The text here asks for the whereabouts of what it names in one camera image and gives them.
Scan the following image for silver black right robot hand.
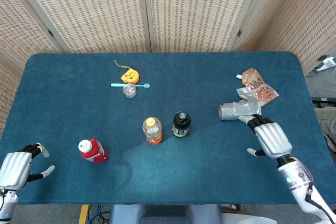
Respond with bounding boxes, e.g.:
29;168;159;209
238;114;293;160

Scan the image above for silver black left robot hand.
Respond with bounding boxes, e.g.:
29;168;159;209
0;143;56;190

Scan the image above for red juice bottle white cap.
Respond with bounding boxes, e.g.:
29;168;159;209
78;137;110;164

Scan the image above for dark tea bottle black cap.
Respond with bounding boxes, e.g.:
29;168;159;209
172;111;192;138

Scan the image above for clear bottle yellow cap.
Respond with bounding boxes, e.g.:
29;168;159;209
142;116;163;145

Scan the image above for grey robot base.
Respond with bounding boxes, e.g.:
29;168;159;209
109;204;223;224

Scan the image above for orange spout pouch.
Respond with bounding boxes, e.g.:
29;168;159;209
236;68;279;104

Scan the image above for beige cloth bundle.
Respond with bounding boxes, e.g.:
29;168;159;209
314;107;336;135

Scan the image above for white power strip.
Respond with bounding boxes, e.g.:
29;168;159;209
313;55;336;72

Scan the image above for blue velvet tablecloth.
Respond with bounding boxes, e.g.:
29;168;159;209
0;51;336;206

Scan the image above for light blue toothbrush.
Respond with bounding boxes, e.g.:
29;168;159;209
110;83;151;89

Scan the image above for small clear plastic jar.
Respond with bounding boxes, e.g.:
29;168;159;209
122;83;137;99

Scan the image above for yellow tape measure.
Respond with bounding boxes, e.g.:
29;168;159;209
114;60;141;84

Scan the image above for woven folding screen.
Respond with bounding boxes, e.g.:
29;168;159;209
0;0;336;135

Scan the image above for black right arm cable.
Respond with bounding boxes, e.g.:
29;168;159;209
304;194;336;224

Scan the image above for blue floor cable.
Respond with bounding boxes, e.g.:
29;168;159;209
86;204;106;224

